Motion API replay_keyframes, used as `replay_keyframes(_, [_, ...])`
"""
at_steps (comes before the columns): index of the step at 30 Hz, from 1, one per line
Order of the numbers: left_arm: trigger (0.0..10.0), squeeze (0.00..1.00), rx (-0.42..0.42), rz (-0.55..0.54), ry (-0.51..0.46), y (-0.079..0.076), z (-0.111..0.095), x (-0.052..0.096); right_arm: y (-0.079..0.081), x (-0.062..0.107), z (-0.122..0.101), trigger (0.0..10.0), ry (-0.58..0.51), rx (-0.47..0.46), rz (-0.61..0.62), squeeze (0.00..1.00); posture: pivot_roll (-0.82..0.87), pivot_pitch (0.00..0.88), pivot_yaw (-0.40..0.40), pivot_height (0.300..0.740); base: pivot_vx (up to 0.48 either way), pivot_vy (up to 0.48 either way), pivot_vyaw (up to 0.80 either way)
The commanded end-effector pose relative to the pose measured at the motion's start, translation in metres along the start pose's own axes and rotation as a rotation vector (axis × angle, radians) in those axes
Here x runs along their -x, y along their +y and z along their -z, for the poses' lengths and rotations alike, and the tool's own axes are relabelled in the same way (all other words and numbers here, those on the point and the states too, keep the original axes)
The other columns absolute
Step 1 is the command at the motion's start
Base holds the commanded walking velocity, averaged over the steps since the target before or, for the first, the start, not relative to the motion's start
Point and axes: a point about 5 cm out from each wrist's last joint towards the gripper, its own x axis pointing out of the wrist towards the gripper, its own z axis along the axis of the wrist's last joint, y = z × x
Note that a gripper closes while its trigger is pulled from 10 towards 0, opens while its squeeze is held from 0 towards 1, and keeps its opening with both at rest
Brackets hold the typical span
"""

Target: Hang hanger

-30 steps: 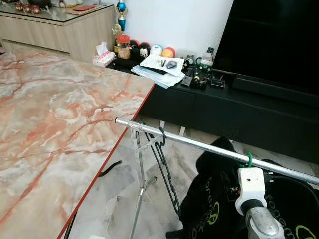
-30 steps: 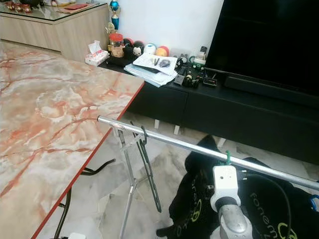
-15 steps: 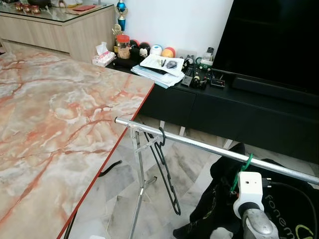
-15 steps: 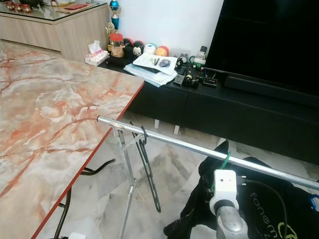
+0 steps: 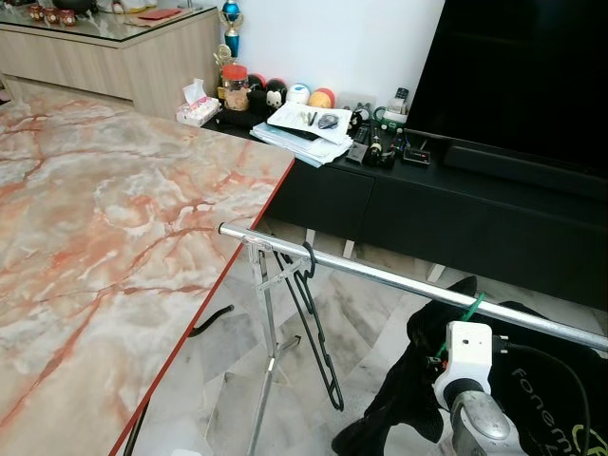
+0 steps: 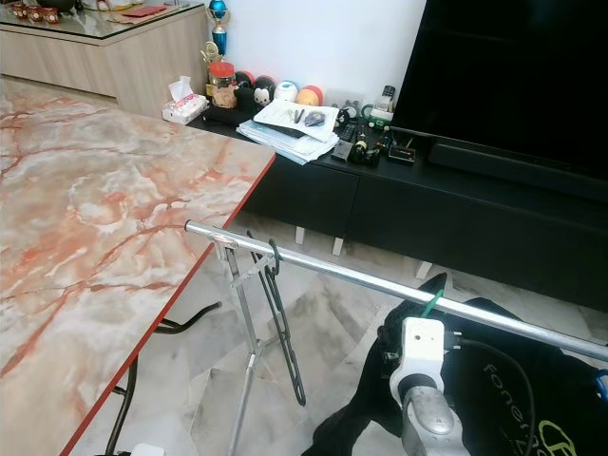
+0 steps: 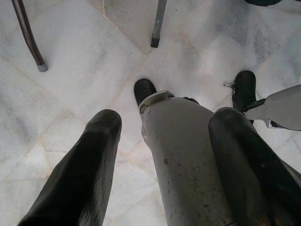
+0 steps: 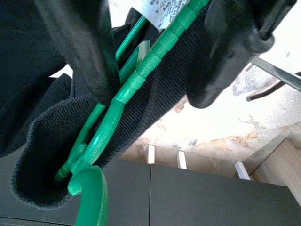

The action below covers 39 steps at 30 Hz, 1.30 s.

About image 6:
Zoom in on green plastic hanger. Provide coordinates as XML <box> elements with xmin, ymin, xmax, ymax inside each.
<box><xmin>389</xmin><ymin>275</ymin><xmax>449</xmax><ymax>367</ymax></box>

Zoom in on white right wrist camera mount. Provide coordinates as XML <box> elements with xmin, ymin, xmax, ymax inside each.
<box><xmin>391</xmin><ymin>316</ymin><xmax>449</xmax><ymax>400</ymax></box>

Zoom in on marble-pattern table red edge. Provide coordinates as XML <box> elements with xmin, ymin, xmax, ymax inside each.
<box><xmin>0</xmin><ymin>76</ymin><xmax>278</xmax><ymax>456</ymax></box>

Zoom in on black TV console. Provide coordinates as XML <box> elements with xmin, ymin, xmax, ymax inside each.
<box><xmin>190</xmin><ymin>112</ymin><xmax>608</xmax><ymax>310</ymax></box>

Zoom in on black flat television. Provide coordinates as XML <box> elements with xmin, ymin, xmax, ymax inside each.
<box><xmin>391</xmin><ymin>0</ymin><xmax>608</xmax><ymax>181</ymax></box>

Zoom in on red envelope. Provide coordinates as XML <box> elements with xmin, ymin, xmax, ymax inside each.
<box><xmin>123</xmin><ymin>5</ymin><xmax>170</xmax><ymax>19</ymax></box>

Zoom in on silver clothes rack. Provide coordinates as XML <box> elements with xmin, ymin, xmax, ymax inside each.
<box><xmin>185</xmin><ymin>220</ymin><xmax>608</xmax><ymax>456</ymax></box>

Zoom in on red-lidded snack jar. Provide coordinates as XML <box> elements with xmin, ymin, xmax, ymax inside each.
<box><xmin>207</xmin><ymin>62</ymin><xmax>238</xmax><ymax>110</ymax></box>

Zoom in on black soundbar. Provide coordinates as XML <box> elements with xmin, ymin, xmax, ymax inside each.
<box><xmin>427</xmin><ymin>141</ymin><xmax>608</xmax><ymax>205</ymax></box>

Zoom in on white paper stack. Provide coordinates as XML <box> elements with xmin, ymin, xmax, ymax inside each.
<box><xmin>236</xmin><ymin>100</ymin><xmax>341</xmax><ymax>167</ymax></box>

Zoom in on light wooden sideboard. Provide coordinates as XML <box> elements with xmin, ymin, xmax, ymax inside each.
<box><xmin>0</xmin><ymin>0</ymin><xmax>212</xmax><ymax>120</ymax></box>

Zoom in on black electronic gadgets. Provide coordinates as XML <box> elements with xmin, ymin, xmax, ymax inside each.
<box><xmin>334</xmin><ymin>98</ymin><xmax>424</xmax><ymax>167</ymax></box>

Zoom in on pink tissue box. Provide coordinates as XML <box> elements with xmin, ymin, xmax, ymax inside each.
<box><xmin>161</xmin><ymin>76</ymin><xmax>208</xmax><ymax>124</ymax></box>

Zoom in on black round figurine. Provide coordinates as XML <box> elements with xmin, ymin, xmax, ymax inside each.
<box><xmin>235</xmin><ymin>71</ymin><xmax>257</xmax><ymax>104</ymax></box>
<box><xmin>253</xmin><ymin>76</ymin><xmax>277</xmax><ymax>107</ymax></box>

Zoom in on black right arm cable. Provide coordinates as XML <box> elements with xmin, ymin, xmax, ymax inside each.
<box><xmin>446</xmin><ymin>337</ymin><xmax>521</xmax><ymax>456</ymax></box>

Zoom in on blue gold trophy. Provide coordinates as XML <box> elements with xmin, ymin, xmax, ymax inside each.
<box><xmin>207</xmin><ymin>0</ymin><xmax>233</xmax><ymax>66</ymax></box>

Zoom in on black wire hanger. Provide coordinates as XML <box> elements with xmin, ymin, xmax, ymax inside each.
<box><xmin>242</xmin><ymin>233</ymin><xmax>307</xmax><ymax>408</ymax></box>

